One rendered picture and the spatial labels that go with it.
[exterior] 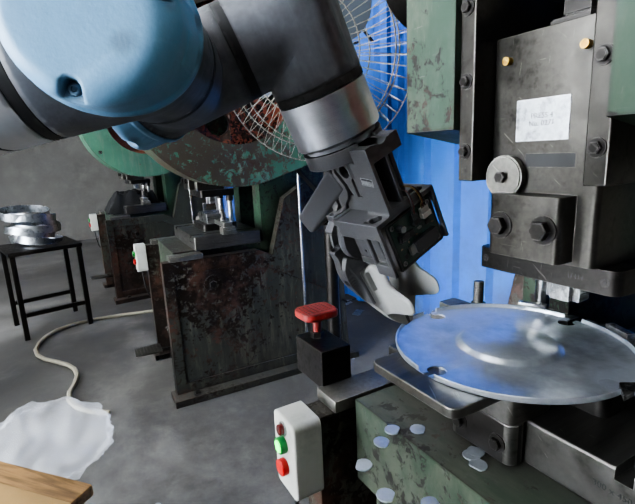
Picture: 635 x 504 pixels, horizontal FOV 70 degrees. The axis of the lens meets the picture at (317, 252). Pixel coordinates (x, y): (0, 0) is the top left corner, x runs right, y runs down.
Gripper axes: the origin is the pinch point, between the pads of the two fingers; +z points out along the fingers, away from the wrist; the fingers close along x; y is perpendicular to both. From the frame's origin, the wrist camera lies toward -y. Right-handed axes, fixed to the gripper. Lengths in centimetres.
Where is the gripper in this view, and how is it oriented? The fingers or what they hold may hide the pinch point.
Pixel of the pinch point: (399, 310)
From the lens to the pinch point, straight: 50.4
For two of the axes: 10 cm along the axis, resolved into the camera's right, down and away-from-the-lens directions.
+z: 4.0, 8.2, 4.1
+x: 7.4, -5.5, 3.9
